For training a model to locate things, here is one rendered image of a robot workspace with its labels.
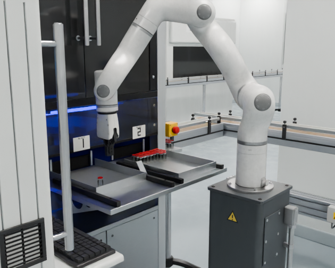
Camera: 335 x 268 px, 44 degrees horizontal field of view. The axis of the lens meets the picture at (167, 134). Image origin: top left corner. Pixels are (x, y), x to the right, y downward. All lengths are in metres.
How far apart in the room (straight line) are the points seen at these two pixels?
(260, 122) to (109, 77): 0.59
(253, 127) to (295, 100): 1.58
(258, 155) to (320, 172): 1.57
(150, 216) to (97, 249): 0.94
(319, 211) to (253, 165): 1.02
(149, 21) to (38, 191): 0.78
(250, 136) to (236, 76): 0.24
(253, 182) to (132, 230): 0.74
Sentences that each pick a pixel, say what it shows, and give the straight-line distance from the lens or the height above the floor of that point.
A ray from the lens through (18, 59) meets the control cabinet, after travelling 1.00.
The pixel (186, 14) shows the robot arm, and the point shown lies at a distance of 1.53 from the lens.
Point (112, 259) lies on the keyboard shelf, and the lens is 1.30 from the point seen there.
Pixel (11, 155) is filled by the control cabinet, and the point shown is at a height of 1.18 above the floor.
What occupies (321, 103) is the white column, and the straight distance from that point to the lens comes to 3.12.
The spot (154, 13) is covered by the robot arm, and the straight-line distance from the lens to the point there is 1.57.
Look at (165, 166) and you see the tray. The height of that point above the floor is 0.88.
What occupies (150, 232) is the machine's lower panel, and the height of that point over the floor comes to 0.46.
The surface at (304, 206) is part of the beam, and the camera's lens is 2.66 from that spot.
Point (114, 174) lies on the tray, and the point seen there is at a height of 0.88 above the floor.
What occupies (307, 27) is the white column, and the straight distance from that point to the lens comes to 3.15.
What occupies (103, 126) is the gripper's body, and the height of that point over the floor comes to 1.12.
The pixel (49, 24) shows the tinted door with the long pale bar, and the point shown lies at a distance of 1.71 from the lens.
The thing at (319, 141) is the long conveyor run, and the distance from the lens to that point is 2.49.
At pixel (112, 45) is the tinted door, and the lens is 1.89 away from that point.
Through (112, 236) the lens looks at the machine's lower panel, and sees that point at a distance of 2.06.
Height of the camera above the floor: 1.42
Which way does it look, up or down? 12 degrees down
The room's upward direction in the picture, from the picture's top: straight up
